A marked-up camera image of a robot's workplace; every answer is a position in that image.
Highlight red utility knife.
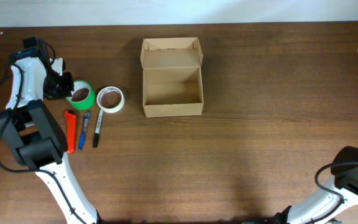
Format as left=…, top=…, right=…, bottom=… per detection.
left=65, top=110, right=77, bottom=154

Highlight green tape roll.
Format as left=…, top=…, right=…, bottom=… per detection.
left=65, top=80, right=96, bottom=110

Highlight blue ballpoint pen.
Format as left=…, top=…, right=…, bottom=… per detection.
left=78, top=110, right=90, bottom=151

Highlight white masking tape roll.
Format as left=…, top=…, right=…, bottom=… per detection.
left=96, top=86, right=125, bottom=114

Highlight black permanent marker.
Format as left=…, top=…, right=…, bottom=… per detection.
left=93, top=110, right=104, bottom=148

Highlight brown cardboard box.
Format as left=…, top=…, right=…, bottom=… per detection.
left=140, top=37, right=204, bottom=118

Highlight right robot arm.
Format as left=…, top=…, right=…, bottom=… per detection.
left=270, top=146, right=358, bottom=223

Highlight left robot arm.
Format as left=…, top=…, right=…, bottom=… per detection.
left=0, top=37, right=102, bottom=223

